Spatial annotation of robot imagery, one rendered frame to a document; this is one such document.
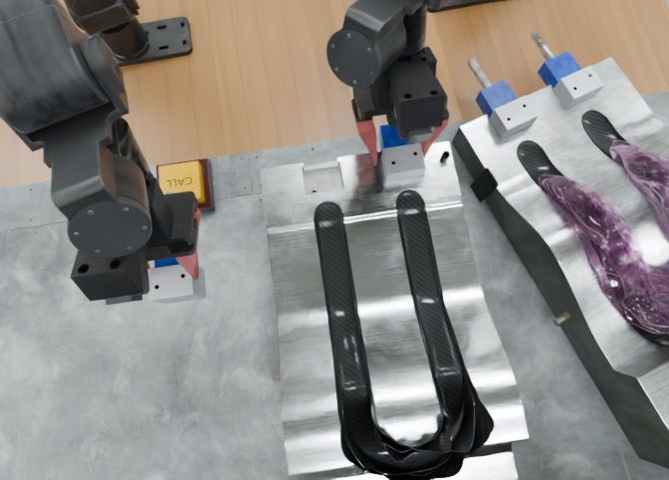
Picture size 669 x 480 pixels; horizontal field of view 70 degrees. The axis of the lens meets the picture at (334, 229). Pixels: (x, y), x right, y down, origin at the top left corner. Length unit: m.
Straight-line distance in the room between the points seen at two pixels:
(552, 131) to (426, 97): 0.33
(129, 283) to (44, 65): 0.17
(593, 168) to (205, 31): 0.65
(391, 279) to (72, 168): 0.39
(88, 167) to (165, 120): 0.46
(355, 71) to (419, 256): 0.26
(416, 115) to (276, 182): 0.24
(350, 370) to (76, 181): 0.36
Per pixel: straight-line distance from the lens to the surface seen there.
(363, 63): 0.46
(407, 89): 0.48
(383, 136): 0.65
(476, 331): 0.60
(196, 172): 0.73
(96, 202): 0.37
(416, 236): 0.63
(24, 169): 0.90
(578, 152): 0.76
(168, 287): 0.56
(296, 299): 0.61
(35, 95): 0.40
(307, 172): 0.67
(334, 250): 0.62
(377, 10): 0.46
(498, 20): 0.91
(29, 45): 0.41
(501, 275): 0.73
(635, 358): 0.71
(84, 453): 0.78
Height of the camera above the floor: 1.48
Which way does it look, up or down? 75 degrees down
